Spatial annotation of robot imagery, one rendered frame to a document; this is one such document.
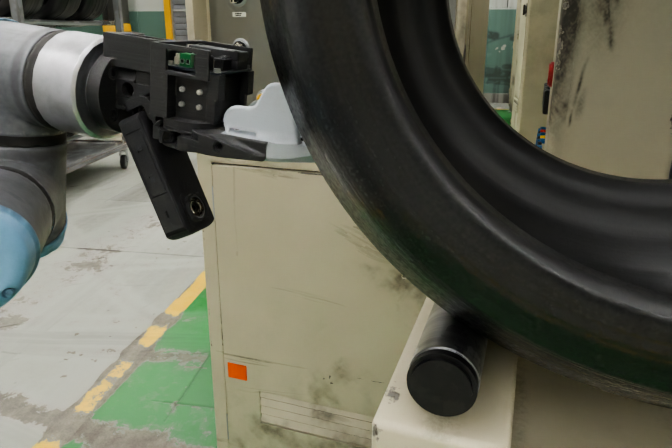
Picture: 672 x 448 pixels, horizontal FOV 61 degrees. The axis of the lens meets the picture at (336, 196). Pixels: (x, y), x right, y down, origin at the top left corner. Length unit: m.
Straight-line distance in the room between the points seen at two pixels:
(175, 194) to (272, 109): 0.12
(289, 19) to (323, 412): 1.12
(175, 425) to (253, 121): 1.48
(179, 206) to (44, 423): 1.54
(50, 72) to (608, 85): 0.54
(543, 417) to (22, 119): 0.52
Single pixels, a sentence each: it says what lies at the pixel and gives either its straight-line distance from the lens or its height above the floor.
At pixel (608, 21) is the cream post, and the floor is 1.12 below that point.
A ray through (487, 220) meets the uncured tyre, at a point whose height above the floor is 1.02.
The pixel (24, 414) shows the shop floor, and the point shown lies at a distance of 2.05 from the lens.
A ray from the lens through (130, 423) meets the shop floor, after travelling 1.89.
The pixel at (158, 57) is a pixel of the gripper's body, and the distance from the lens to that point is 0.47.
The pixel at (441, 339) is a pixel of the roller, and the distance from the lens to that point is 0.38.
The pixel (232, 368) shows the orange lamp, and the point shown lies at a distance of 1.40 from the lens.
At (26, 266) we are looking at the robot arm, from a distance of 0.47.
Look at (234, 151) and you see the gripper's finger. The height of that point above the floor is 1.02.
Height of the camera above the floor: 1.11
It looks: 16 degrees down
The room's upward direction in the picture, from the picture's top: straight up
